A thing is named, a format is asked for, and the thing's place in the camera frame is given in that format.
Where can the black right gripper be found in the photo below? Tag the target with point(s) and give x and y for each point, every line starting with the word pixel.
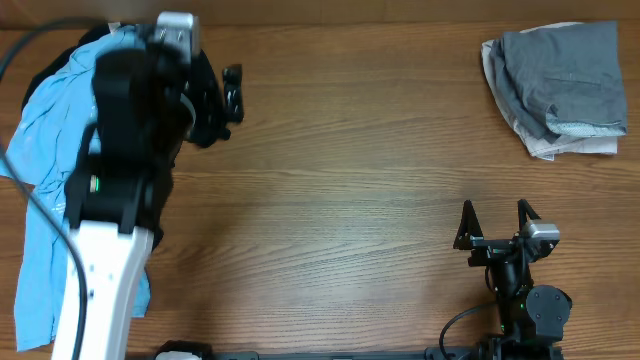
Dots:
pixel 468 236

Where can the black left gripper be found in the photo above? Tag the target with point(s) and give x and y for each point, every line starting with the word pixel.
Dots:
pixel 211 114

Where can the grey shorts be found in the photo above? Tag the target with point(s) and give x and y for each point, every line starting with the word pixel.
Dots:
pixel 563 81

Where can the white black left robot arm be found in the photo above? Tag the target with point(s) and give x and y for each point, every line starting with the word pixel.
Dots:
pixel 103 273

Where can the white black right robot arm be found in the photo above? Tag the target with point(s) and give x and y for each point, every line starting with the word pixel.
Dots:
pixel 532 317

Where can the black t-shirt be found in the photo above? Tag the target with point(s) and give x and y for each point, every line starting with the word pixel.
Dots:
pixel 127 99

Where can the beige folded shorts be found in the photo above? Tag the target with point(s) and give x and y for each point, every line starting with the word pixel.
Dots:
pixel 541 148

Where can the light blue t-shirt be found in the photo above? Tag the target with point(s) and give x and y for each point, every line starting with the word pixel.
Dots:
pixel 45 150

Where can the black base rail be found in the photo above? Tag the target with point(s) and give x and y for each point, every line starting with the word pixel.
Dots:
pixel 201 351

